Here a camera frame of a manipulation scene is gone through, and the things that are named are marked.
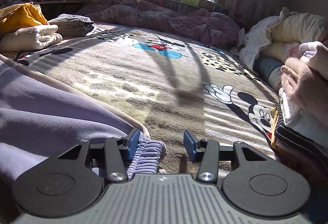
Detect stack of folded clothes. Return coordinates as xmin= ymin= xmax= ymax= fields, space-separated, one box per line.
xmin=270 ymin=41 xmax=328 ymax=163

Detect blue denim garment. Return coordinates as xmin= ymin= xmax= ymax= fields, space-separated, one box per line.
xmin=252 ymin=56 xmax=285 ymax=91

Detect pink quilt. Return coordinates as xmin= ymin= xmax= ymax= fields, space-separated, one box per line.
xmin=75 ymin=0 xmax=241 ymax=50

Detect dark desk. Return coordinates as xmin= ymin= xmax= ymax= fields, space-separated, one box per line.
xmin=31 ymin=1 xmax=85 ymax=15

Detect cream folded garment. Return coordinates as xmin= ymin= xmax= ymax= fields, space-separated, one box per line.
xmin=0 ymin=24 xmax=63 ymax=53

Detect folded grey clothes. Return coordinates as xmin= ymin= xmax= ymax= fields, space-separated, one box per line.
xmin=49 ymin=14 xmax=95 ymax=36

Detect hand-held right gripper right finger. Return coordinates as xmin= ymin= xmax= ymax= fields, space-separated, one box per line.
xmin=183 ymin=130 xmax=275 ymax=184

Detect grey sweatshirt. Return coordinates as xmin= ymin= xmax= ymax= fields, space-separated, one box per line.
xmin=0 ymin=54 xmax=167 ymax=189

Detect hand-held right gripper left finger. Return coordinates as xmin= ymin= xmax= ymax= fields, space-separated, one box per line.
xmin=58 ymin=128 xmax=141 ymax=182

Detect cartoon mouse printed blanket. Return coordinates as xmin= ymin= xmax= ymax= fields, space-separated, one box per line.
xmin=0 ymin=22 xmax=282 ymax=176

